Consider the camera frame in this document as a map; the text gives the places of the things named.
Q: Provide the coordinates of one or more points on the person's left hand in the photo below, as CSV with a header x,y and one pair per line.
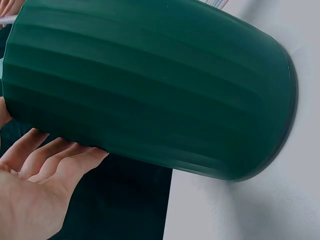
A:
x,y
30,197

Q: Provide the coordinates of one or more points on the person's right fingers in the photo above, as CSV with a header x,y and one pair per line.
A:
x,y
8,6

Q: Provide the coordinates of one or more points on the white stick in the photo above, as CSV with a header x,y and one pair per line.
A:
x,y
7,20

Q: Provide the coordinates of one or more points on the dark green ribbed vase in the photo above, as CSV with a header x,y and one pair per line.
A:
x,y
155,90

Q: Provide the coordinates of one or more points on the person's right hand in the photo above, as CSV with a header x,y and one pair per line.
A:
x,y
7,6

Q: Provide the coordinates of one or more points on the pastel striped object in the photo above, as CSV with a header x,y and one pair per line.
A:
x,y
216,2

